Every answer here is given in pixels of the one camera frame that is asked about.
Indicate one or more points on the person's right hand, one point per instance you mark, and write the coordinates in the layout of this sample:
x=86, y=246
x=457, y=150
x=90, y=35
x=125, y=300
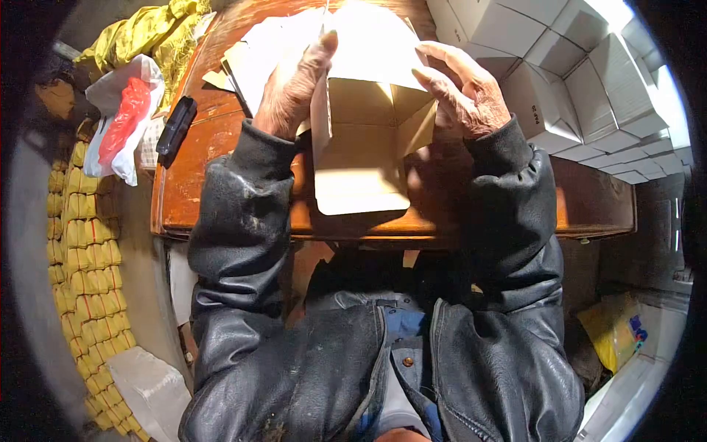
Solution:
x=469, y=99

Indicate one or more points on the person's left hand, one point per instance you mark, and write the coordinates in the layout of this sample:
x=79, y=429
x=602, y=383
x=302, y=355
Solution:
x=287, y=94

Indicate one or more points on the person's right thumb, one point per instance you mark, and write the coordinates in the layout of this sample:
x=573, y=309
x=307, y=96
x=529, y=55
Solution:
x=436, y=85

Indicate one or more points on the person's left thumb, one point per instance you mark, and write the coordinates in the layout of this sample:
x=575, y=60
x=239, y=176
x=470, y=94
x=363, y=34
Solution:
x=319, y=55

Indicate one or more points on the person's right index finger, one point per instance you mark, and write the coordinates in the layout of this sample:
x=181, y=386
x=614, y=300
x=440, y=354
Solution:
x=444, y=55

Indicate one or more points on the cardboard box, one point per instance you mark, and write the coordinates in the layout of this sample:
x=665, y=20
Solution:
x=367, y=127

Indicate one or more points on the pile of flat cardboard blanks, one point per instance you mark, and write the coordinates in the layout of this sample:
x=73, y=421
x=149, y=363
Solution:
x=259, y=61

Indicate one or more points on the stack of white cartons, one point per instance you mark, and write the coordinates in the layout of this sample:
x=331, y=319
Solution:
x=574, y=88

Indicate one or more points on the wooden table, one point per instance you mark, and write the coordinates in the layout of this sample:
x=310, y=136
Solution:
x=221, y=166

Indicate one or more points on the black rectangular case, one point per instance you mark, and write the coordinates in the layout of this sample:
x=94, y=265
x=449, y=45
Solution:
x=175, y=131

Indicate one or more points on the yellow cloth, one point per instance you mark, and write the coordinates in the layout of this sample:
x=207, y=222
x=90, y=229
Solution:
x=149, y=38

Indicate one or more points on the white and red plastic bag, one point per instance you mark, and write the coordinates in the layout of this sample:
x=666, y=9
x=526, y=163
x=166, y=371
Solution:
x=124, y=119

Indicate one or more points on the person's body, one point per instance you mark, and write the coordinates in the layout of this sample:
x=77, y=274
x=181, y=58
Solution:
x=381, y=359

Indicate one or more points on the yellow plastic bag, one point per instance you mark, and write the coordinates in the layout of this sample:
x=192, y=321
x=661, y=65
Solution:
x=613, y=331

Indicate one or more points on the stack of yellow paper bundles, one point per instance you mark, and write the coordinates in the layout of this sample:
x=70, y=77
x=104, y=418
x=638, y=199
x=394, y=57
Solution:
x=88, y=265

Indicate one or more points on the grey stone block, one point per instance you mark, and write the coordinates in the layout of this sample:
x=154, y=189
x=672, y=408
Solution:
x=149, y=392

